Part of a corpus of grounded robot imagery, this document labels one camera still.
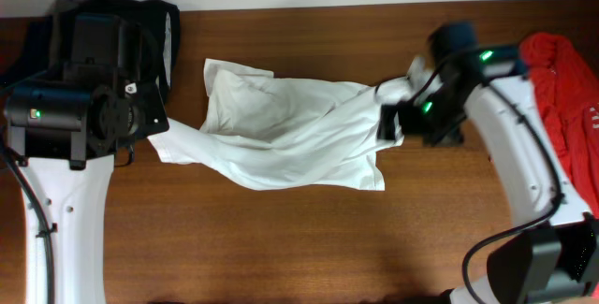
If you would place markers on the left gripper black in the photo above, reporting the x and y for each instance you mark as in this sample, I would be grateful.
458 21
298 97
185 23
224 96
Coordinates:
153 104

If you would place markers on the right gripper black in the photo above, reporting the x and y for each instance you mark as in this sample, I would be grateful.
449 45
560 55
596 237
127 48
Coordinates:
452 133

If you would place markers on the white t-shirt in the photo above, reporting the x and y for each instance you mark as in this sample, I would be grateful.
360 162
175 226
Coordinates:
265 133

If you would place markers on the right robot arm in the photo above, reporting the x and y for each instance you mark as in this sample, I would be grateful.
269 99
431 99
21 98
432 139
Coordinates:
550 253

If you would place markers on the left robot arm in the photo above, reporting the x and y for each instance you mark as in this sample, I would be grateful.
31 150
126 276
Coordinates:
65 184

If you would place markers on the black folded garment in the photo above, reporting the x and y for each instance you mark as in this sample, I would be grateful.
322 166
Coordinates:
159 22

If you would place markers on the red hooded garment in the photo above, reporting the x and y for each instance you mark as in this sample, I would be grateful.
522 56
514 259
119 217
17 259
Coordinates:
566 94

